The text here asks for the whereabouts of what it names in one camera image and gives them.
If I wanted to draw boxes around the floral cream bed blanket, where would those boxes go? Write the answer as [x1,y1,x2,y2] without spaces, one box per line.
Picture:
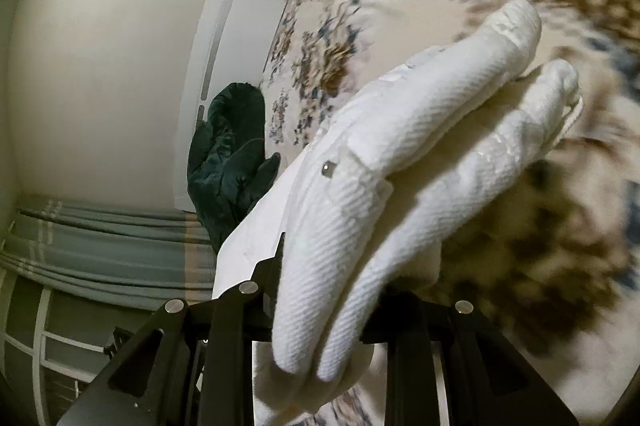
[259,0,640,426]

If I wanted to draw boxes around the white pants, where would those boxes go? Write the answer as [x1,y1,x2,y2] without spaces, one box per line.
[213,0,584,425]

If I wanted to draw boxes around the white wardrobe door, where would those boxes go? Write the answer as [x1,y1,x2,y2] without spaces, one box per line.
[172,0,286,212]

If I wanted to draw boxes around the dark green garment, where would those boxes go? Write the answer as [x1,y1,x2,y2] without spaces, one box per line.
[186,82,280,250]

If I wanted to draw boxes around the grey-green striped curtain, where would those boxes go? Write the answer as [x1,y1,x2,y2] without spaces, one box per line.
[1,195,216,310]

